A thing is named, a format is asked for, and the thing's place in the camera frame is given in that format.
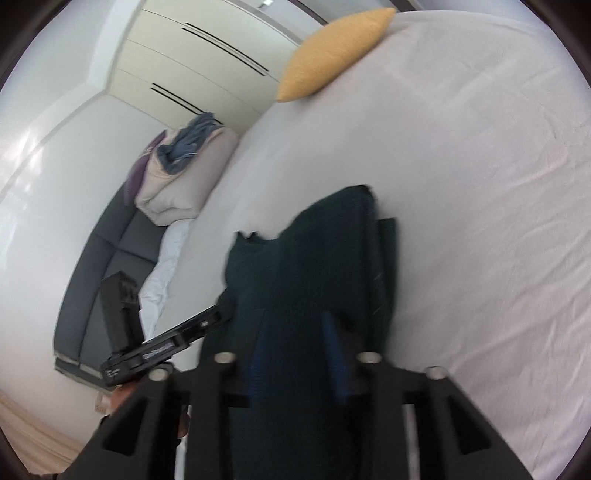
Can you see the white quilt edge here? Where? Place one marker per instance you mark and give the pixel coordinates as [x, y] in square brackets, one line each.
[161, 272]

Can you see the blue grey garment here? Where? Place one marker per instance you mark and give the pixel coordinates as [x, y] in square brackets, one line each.
[184, 145]

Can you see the folded beige duvet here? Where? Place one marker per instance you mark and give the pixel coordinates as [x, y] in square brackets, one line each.
[184, 189]

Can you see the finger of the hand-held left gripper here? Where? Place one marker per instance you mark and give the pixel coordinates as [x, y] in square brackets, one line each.
[226, 307]

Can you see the bed with white sheet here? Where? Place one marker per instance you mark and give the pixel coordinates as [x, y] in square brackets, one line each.
[461, 207]

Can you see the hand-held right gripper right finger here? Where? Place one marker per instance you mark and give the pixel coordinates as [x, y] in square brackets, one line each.
[334, 364]

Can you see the dark green sweater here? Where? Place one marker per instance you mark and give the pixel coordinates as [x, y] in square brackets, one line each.
[300, 277]

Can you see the grey sofa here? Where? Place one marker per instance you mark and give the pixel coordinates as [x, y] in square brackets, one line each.
[87, 295]

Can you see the person's left hand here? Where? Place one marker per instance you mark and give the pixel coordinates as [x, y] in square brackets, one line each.
[122, 397]

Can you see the yellow pillow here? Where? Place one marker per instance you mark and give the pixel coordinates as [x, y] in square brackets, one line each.
[328, 55]

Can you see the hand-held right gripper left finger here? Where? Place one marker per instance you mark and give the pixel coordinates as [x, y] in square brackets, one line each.
[258, 364]

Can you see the cream wardrobe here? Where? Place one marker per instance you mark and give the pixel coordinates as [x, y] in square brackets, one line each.
[207, 60]

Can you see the purple cushion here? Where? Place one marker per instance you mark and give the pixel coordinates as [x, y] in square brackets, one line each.
[138, 177]

